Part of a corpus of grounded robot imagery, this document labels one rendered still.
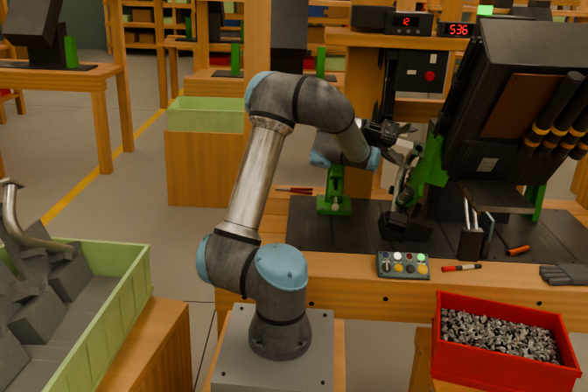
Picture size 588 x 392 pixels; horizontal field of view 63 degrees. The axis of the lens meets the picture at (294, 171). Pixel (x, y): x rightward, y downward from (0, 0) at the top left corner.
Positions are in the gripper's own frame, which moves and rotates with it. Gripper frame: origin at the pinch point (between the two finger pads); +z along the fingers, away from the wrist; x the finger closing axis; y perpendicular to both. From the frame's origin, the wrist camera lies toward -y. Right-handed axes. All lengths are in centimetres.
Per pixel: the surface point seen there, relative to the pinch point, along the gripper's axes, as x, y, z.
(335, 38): 28.2, 6.9, -35.8
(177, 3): 579, -710, -314
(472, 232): -24.4, 4.9, 20.5
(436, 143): -1.6, 10.5, 2.9
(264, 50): 27, -11, -58
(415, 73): 27.2, 3.8, -5.5
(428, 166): -8.0, 6.6, 3.0
